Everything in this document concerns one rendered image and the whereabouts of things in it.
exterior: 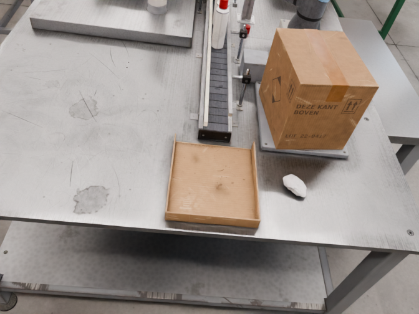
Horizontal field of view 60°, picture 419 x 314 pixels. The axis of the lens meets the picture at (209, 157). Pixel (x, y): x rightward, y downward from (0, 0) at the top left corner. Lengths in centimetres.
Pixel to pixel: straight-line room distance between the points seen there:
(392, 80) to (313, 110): 74
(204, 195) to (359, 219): 46
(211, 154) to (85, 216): 43
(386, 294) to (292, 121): 124
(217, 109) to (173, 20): 60
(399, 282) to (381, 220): 102
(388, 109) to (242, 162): 71
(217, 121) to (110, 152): 36
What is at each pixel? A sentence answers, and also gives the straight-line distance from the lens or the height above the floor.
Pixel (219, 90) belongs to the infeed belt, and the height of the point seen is 88.
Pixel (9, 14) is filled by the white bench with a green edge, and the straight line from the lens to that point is 330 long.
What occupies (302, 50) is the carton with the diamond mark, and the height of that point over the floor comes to 112.
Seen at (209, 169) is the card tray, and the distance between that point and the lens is 114.
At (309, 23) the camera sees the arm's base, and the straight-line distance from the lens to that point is 179.
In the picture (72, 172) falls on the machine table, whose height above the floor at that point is 83.
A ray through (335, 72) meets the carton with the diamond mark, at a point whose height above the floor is 112.
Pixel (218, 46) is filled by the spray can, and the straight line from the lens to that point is 156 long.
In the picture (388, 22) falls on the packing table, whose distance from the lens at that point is 375.
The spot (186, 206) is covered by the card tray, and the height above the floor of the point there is 83.
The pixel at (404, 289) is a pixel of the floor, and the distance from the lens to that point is 222.
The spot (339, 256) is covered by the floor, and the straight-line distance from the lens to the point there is 212.
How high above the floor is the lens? 170
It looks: 48 degrees down
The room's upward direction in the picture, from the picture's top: 11 degrees clockwise
